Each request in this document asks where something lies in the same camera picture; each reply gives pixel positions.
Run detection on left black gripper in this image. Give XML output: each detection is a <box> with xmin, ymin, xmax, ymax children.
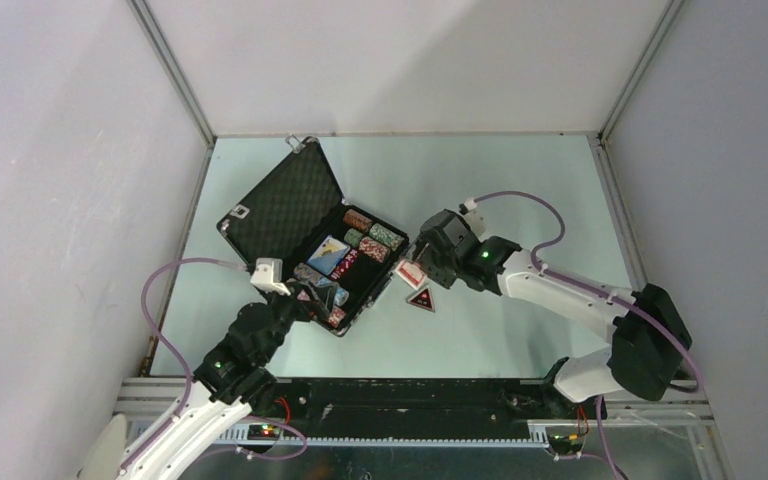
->
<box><xmin>257</xmin><ymin>277</ymin><xmax>337</xmax><ymax>363</ymax></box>

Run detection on black triangular all-in button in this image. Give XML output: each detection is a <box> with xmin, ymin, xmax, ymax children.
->
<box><xmin>406</xmin><ymin>285</ymin><xmax>436</xmax><ymax>312</ymax></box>

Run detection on light blue chip stack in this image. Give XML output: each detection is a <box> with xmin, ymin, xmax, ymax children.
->
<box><xmin>320</xmin><ymin>278</ymin><xmax>350</xmax><ymax>306</ymax></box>

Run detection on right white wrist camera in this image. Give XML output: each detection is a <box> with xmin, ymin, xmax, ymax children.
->
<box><xmin>458</xmin><ymin>198</ymin><xmax>487</xmax><ymax>239</ymax></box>

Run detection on purple chip stack in case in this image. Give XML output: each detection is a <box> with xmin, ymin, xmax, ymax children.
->
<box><xmin>293</xmin><ymin>263</ymin><xmax>324</xmax><ymax>285</ymax></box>

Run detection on red white chip stack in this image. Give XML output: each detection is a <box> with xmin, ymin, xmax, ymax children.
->
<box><xmin>358</xmin><ymin>236</ymin><xmax>391</xmax><ymax>263</ymax></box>

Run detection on black aluminium poker case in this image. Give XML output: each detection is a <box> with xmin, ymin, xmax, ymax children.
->
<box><xmin>216</xmin><ymin>136</ymin><xmax>410</xmax><ymax>337</ymax></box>

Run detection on red chip stack in case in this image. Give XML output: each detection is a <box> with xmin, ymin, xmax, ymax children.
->
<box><xmin>325</xmin><ymin>306</ymin><xmax>346</xmax><ymax>329</ymax></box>

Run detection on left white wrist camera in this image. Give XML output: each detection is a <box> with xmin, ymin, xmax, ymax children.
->
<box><xmin>250</xmin><ymin>258</ymin><xmax>291</xmax><ymax>296</ymax></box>

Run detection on red playing card deck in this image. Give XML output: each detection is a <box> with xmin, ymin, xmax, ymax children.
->
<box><xmin>394</xmin><ymin>259</ymin><xmax>427</xmax><ymax>291</ymax></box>

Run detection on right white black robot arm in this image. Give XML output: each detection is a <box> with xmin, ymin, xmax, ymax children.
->
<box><xmin>409</xmin><ymin>210</ymin><xmax>692</xmax><ymax>418</ymax></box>

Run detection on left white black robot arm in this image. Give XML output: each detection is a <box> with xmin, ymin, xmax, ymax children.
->
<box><xmin>116</xmin><ymin>281</ymin><xmax>338</xmax><ymax>479</ymax></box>

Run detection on brown chip stack in case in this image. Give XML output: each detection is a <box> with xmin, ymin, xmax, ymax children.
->
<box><xmin>343</xmin><ymin>209</ymin><xmax>374</xmax><ymax>233</ymax></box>

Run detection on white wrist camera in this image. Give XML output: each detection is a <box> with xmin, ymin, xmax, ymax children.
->
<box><xmin>458</xmin><ymin>198</ymin><xmax>487</xmax><ymax>239</ymax></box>
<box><xmin>250</xmin><ymin>258</ymin><xmax>291</xmax><ymax>296</ymax></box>

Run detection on red dice in case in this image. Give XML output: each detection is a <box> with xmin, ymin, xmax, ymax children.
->
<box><xmin>330</xmin><ymin>249</ymin><xmax>359</xmax><ymax>280</ymax></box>

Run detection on blue playing card deck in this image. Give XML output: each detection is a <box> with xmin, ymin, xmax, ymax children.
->
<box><xmin>306</xmin><ymin>235</ymin><xmax>351</xmax><ymax>275</ymax></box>

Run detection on green white chip stack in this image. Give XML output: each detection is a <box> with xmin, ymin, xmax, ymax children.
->
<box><xmin>368</xmin><ymin>223</ymin><xmax>404</xmax><ymax>251</ymax></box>

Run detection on green chip stack in case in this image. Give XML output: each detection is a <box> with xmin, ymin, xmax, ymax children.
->
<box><xmin>343</xmin><ymin>228</ymin><xmax>365</xmax><ymax>248</ymax></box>

